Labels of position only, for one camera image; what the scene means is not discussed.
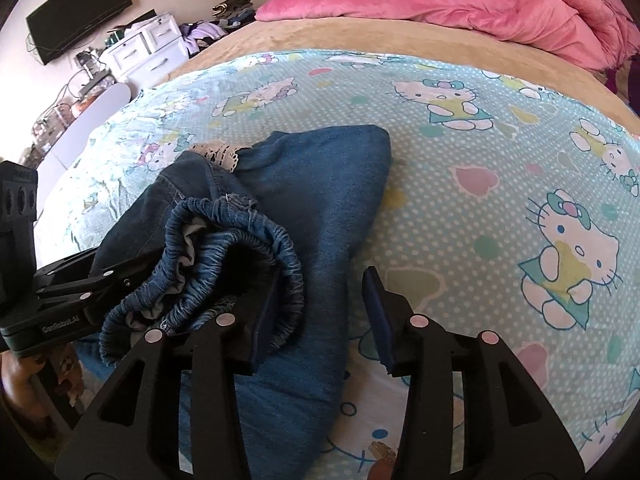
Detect blue denim pants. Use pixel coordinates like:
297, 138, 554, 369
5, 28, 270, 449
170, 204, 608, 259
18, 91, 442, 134
76, 125, 392, 479

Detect left hand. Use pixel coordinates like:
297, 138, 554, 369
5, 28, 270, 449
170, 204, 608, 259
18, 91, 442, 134
1, 344, 85, 425

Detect white low desk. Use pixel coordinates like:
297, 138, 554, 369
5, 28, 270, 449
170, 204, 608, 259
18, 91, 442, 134
21, 84, 131, 169

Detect Hello Kitty bed sheet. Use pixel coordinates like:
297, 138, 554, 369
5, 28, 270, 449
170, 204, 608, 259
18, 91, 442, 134
36, 50, 639, 479

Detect desk clutter items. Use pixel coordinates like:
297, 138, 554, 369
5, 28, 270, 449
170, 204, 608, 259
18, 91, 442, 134
30, 49, 116, 159

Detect white drawer cabinet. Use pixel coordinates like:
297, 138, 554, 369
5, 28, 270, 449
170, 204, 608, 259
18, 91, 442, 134
99, 13, 189, 96

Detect clothes pile on floor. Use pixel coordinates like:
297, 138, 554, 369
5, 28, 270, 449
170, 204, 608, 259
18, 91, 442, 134
179, 0, 256, 58

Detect beige bed blanket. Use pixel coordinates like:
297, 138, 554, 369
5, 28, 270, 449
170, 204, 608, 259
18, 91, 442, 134
165, 18, 639, 139

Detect pink comforter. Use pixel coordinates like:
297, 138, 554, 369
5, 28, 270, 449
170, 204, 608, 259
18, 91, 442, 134
256, 0, 639, 70

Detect black wall television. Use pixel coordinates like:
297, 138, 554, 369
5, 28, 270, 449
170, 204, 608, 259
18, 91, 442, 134
26, 0, 132, 65

